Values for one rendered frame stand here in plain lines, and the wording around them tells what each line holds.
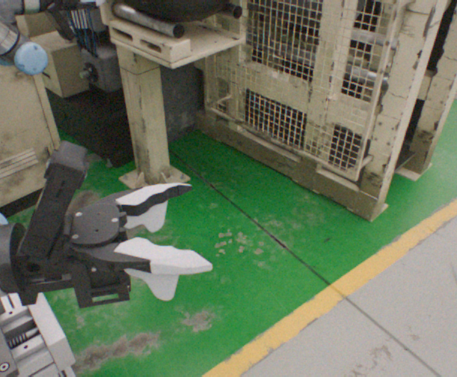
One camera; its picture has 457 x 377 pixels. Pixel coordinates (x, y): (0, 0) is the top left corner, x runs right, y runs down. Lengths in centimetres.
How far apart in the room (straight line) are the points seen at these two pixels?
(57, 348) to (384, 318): 123
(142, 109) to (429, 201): 145
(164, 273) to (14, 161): 177
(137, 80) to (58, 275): 150
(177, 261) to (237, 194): 178
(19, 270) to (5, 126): 160
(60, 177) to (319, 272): 153
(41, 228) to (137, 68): 151
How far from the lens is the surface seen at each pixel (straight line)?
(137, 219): 51
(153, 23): 157
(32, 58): 118
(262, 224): 201
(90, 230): 45
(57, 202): 42
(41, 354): 89
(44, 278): 49
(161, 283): 43
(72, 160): 40
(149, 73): 195
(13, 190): 219
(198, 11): 155
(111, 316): 173
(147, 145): 208
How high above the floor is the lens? 137
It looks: 39 degrees down
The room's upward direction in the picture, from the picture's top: straight up
